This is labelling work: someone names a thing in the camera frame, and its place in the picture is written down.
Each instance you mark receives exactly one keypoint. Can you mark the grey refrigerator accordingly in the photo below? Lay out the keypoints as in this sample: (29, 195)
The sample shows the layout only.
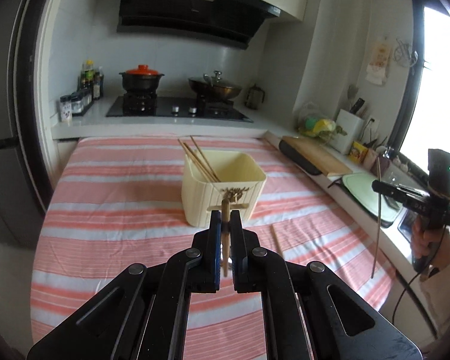
(20, 210)

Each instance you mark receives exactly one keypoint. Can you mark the green cutting board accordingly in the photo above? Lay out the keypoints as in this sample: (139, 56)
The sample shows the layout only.
(359, 187)

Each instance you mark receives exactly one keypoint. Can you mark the bag of vegetables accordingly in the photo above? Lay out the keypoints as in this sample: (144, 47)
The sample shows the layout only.
(315, 124)

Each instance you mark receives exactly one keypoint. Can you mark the wall hanging calendar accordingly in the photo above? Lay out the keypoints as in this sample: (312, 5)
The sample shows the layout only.
(377, 68)

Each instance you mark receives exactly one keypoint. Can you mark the black clay pot orange lid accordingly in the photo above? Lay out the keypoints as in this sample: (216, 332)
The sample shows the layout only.
(141, 80)

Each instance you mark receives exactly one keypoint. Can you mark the pink striped tablecloth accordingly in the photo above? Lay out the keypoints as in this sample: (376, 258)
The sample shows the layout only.
(125, 200)

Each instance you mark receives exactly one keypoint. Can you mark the right hand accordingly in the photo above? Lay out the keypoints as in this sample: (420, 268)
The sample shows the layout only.
(422, 240)

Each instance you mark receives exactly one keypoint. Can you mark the wooden chopstick pair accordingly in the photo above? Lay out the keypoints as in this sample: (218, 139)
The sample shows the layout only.
(276, 239)
(378, 222)

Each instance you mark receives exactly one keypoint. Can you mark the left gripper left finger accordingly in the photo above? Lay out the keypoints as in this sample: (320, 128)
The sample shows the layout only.
(206, 273)

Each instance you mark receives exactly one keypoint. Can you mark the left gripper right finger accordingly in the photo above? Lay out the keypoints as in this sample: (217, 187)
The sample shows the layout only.
(244, 263)

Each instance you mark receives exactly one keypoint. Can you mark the black range hood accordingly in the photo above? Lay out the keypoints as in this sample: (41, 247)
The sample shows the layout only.
(232, 23)

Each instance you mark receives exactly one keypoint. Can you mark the wooden cutting board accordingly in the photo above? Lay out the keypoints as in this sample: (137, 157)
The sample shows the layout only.
(311, 157)

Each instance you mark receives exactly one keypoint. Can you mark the cream plastic utensil box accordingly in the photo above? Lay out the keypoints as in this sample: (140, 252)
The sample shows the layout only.
(242, 183)

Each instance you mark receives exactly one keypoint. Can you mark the sauce bottles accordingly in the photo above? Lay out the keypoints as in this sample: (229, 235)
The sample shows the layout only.
(92, 78)

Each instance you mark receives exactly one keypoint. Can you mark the yellow packet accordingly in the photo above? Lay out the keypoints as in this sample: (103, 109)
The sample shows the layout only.
(358, 152)

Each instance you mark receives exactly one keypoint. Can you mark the white knife holder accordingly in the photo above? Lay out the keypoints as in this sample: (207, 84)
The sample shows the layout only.
(352, 126)

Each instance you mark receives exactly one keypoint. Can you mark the black gas hob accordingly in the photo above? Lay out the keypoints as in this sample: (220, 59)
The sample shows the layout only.
(175, 107)

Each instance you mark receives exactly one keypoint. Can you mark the wok with glass lid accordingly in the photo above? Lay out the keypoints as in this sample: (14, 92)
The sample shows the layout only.
(214, 88)

